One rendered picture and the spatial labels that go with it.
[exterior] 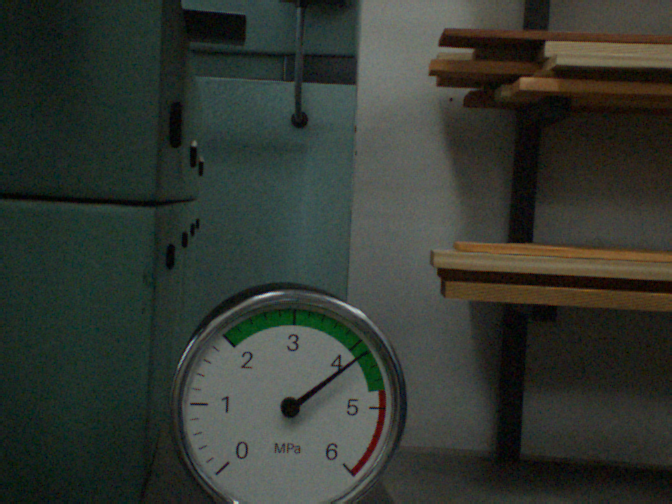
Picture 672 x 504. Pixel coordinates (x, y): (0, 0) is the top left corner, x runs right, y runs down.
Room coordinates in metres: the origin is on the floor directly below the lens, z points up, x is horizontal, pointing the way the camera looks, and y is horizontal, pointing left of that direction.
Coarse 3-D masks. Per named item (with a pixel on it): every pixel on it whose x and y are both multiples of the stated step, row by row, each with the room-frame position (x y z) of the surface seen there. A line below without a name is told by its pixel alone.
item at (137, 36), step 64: (0, 0) 0.29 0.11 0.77; (64, 0) 0.29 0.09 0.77; (128, 0) 0.30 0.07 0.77; (0, 64) 0.29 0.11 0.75; (64, 64) 0.29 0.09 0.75; (128, 64) 0.30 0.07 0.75; (192, 64) 0.56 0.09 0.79; (0, 128) 0.29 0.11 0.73; (64, 128) 0.30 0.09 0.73; (128, 128) 0.30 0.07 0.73; (192, 128) 0.60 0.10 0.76; (0, 192) 0.29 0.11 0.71; (64, 192) 0.30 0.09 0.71; (128, 192) 0.30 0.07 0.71; (192, 192) 0.66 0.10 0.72
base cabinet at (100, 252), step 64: (0, 256) 0.29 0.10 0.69; (64, 256) 0.30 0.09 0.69; (128, 256) 0.30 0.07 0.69; (192, 256) 0.74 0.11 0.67; (0, 320) 0.29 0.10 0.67; (64, 320) 0.30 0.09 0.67; (128, 320) 0.30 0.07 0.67; (192, 320) 0.85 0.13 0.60; (0, 384) 0.29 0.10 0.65; (64, 384) 0.30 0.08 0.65; (128, 384) 0.30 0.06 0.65; (0, 448) 0.29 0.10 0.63; (64, 448) 0.30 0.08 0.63; (128, 448) 0.30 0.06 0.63
